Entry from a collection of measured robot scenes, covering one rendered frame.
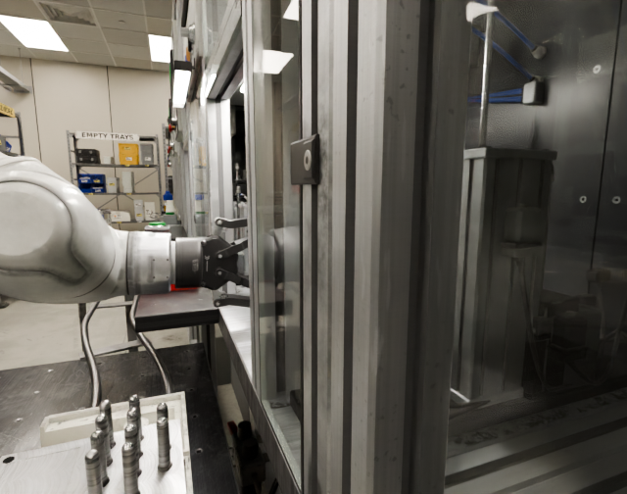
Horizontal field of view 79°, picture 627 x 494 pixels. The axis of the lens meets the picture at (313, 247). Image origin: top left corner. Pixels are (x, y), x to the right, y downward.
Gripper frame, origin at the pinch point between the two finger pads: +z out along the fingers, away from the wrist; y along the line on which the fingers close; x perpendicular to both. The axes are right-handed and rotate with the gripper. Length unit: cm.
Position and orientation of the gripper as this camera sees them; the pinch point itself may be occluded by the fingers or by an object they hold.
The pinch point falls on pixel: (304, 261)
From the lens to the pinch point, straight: 63.0
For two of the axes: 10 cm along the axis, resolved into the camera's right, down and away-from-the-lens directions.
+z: 9.3, 0.0, 3.6
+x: -3.5, -1.5, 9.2
